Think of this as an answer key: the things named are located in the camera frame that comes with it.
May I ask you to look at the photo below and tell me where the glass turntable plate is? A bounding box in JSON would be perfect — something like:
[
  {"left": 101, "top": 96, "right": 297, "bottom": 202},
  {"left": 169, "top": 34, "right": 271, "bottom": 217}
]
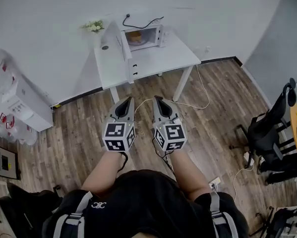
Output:
[{"left": 127, "top": 37, "right": 148, "bottom": 47}]

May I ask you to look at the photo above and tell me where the long white floor cable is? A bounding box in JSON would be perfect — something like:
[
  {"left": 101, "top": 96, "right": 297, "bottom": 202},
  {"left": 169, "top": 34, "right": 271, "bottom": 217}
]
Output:
[{"left": 134, "top": 64, "right": 211, "bottom": 117}]

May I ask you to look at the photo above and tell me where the black backpack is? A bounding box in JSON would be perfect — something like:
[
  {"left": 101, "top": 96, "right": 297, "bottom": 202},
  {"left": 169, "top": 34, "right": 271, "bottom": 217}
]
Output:
[{"left": 259, "top": 149, "right": 297, "bottom": 185}]

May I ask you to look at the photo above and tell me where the black power cable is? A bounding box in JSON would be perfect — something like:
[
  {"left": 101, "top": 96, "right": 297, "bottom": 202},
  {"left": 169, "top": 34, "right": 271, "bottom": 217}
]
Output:
[{"left": 122, "top": 13, "right": 165, "bottom": 30}]

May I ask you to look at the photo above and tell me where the black bag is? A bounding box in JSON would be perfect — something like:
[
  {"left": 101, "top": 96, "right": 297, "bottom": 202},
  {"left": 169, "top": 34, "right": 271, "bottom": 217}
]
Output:
[{"left": 0, "top": 182, "right": 64, "bottom": 238}]

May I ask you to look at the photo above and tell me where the person's left forearm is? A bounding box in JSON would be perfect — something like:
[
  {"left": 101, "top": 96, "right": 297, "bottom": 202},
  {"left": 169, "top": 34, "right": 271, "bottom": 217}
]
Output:
[{"left": 81, "top": 150, "right": 128, "bottom": 198}]

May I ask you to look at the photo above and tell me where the white power strip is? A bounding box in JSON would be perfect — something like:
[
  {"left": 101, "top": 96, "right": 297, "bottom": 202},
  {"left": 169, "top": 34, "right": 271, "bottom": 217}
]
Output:
[{"left": 208, "top": 178, "right": 222, "bottom": 191}]

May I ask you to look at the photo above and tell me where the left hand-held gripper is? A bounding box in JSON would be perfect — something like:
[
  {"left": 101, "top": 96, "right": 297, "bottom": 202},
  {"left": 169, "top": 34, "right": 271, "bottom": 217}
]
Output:
[{"left": 102, "top": 96, "right": 137, "bottom": 153}]

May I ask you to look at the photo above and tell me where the dark olive-brown object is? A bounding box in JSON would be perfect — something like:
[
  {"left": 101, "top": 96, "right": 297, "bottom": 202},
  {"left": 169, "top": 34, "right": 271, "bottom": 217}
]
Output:
[{"left": 127, "top": 31, "right": 142, "bottom": 43}]

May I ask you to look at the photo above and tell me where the person's right forearm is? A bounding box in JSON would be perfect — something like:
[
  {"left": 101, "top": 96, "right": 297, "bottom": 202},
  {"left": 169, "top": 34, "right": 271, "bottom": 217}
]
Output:
[{"left": 167, "top": 149, "right": 210, "bottom": 203}]

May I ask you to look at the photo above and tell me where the white cabinet box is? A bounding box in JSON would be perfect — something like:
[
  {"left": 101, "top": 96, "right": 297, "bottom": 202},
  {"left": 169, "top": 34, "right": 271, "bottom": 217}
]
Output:
[{"left": 1, "top": 72, "right": 54, "bottom": 133}]

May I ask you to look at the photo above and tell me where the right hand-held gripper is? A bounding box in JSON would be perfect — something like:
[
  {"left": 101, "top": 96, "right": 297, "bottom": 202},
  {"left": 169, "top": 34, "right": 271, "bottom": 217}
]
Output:
[{"left": 152, "top": 95, "right": 188, "bottom": 153}]

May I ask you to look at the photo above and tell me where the white table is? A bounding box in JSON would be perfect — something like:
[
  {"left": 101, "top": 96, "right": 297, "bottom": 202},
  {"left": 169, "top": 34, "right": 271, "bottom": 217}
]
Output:
[{"left": 93, "top": 21, "right": 202, "bottom": 104}]

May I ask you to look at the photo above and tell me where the short white cable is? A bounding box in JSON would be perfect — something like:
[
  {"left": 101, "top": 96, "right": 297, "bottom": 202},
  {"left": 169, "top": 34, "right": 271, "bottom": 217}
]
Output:
[{"left": 232, "top": 167, "right": 253, "bottom": 202}]

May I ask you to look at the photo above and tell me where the white vase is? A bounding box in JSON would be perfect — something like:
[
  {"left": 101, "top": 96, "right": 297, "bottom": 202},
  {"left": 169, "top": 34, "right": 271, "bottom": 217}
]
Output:
[{"left": 100, "top": 43, "right": 111, "bottom": 56}]

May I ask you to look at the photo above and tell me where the black folding stand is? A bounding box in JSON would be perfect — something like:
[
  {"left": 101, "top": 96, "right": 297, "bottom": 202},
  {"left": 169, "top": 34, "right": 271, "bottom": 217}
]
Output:
[{"left": 249, "top": 205, "right": 297, "bottom": 238}]

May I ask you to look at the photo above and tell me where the black office chair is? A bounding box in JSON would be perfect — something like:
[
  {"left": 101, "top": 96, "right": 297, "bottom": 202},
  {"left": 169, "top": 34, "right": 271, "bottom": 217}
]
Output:
[{"left": 229, "top": 77, "right": 297, "bottom": 175}]

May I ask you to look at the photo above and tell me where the clear plastic bag red print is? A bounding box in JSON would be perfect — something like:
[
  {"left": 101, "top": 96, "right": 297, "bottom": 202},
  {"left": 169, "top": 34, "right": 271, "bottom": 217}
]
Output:
[
  {"left": 0, "top": 48, "right": 16, "bottom": 94},
  {"left": 0, "top": 112, "right": 38, "bottom": 146}
]

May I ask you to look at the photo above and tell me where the person's black clothed torso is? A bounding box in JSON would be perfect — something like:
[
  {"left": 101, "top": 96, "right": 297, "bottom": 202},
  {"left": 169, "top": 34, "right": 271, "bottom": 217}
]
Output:
[{"left": 41, "top": 169, "right": 249, "bottom": 238}]

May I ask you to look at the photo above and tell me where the white flower bouquet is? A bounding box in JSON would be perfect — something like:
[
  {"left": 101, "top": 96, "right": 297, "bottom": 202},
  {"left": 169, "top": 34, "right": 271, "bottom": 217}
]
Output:
[{"left": 80, "top": 19, "right": 105, "bottom": 34}]

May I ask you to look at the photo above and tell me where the white microwave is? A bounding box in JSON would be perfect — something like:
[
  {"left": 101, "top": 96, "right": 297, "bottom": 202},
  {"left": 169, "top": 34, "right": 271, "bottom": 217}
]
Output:
[{"left": 100, "top": 20, "right": 171, "bottom": 84}]

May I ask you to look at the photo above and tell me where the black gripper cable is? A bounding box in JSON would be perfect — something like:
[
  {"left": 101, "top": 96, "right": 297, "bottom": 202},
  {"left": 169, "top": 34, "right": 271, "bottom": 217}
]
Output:
[
  {"left": 151, "top": 137, "right": 177, "bottom": 181},
  {"left": 116, "top": 151, "right": 129, "bottom": 181}
]

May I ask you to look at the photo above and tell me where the grey harness strap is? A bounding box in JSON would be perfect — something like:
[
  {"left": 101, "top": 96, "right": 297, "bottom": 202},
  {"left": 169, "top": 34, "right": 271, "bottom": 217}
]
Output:
[
  {"left": 209, "top": 191, "right": 239, "bottom": 238},
  {"left": 53, "top": 191, "right": 93, "bottom": 238}
]

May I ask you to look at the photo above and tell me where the black framed square box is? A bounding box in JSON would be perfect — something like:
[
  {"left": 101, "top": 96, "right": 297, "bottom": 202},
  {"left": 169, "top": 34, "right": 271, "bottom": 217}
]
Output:
[{"left": 0, "top": 146, "right": 19, "bottom": 180}]

